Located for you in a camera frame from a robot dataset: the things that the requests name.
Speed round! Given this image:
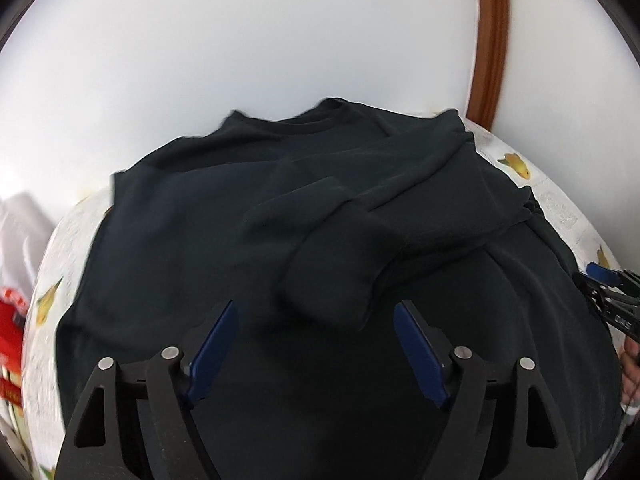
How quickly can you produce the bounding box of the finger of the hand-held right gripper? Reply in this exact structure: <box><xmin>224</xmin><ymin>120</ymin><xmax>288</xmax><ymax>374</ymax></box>
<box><xmin>572</xmin><ymin>272</ymin><xmax>640</xmax><ymax>339</ymax></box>
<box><xmin>586</xmin><ymin>261</ymin><xmax>640</xmax><ymax>295</ymax></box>

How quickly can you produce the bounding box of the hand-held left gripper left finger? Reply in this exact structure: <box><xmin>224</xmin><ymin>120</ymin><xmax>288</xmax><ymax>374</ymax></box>
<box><xmin>54</xmin><ymin>300</ymin><xmax>240</xmax><ymax>480</ymax></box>

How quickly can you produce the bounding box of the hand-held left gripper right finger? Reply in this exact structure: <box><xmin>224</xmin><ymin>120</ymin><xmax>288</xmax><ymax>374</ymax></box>
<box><xmin>393</xmin><ymin>299</ymin><xmax>581</xmax><ymax>480</ymax></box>

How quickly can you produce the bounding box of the black sweater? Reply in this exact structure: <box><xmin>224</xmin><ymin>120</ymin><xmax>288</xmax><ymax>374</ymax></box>
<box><xmin>55</xmin><ymin>97</ymin><xmax>626</xmax><ymax>480</ymax></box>

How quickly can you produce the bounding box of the person's right hand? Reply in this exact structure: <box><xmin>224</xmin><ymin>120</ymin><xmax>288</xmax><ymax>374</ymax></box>
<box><xmin>620</xmin><ymin>337</ymin><xmax>640</xmax><ymax>407</ymax></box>

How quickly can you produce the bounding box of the fruit print tablecloth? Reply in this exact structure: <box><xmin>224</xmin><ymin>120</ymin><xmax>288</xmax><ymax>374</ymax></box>
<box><xmin>20</xmin><ymin>110</ymin><xmax>632</xmax><ymax>480</ymax></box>

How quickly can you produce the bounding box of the red bag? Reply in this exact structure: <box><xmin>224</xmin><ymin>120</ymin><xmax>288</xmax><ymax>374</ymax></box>
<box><xmin>0</xmin><ymin>286</ymin><xmax>30</xmax><ymax>407</ymax></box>

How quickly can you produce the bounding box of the white plastic bag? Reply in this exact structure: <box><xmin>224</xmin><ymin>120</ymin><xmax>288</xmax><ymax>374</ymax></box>
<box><xmin>0</xmin><ymin>190</ymin><xmax>57</xmax><ymax>292</ymax></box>

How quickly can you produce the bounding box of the brown wooden door frame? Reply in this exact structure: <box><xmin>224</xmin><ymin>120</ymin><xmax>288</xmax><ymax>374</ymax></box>
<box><xmin>465</xmin><ymin>0</ymin><xmax>511</xmax><ymax>131</ymax></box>

